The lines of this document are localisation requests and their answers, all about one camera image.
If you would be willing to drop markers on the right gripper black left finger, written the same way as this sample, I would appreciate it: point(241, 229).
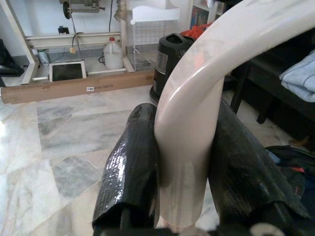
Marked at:
point(130, 172)

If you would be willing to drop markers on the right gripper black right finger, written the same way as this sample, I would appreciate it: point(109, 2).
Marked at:
point(241, 177)

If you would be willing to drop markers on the dark clothes pile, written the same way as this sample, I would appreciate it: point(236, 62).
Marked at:
point(295, 172)

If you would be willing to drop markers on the black low table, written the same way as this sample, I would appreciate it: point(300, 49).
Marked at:
point(283, 108)

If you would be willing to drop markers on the long brown cardboard box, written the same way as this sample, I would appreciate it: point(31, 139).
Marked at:
point(73, 88)

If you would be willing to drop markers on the folded light blue towel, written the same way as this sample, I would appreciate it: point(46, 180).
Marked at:
point(300, 78)

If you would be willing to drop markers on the black air purifier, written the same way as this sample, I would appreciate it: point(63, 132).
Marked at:
point(167, 61)

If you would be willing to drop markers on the white jug with red cap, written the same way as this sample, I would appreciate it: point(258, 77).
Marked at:
point(112, 56)

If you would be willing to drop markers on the black treadle pedal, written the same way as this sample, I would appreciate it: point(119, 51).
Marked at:
point(66, 72)

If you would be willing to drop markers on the red cloth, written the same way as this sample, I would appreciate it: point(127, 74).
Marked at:
point(194, 32)

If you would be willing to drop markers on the small black box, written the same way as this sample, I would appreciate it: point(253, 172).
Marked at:
point(63, 30)

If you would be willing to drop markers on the beige crumpled cloth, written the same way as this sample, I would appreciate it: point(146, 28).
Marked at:
point(119, 12)

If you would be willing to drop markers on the black bag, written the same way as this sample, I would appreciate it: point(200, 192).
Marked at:
point(7, 64)

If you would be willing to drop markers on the white bookshelf with books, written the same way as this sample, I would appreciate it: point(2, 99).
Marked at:
point(199, 17)

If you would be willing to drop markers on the grey sewing machine motor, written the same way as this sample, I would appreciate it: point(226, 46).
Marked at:
point(83, 6)

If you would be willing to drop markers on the white sewing table frame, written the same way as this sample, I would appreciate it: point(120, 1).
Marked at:
point(61, 43)

